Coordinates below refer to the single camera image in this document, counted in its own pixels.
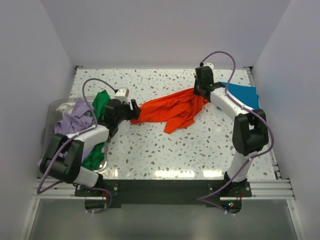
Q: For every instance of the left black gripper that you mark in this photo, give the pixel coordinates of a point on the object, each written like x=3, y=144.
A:
x=132, y=114

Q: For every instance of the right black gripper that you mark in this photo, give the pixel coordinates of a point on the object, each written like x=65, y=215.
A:
x=195, y=91

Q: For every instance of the orange t shirt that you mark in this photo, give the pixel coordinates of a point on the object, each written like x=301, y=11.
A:
x=177, y=110

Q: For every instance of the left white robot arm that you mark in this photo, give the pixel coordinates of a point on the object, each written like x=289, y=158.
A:
x=63, y=157

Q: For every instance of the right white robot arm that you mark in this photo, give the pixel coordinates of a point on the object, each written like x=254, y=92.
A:
x=250, y=130

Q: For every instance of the folded blue t shirt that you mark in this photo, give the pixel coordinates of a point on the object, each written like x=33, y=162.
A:
x=246, y=94

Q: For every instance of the lavender t shirt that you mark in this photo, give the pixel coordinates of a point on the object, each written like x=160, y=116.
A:
x=79, y=120

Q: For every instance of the white t shirt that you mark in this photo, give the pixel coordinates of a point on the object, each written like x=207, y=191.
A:
x=65, y=109

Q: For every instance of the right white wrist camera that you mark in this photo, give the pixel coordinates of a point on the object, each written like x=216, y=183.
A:
x=207, y=64

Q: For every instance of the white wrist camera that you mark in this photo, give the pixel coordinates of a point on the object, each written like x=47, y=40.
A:
x=207, y=64
x=122, y=95

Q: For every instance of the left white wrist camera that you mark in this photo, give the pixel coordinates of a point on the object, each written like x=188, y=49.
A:
x=122, y=95

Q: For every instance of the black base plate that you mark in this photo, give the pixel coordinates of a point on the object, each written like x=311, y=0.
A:
x=116, y=193

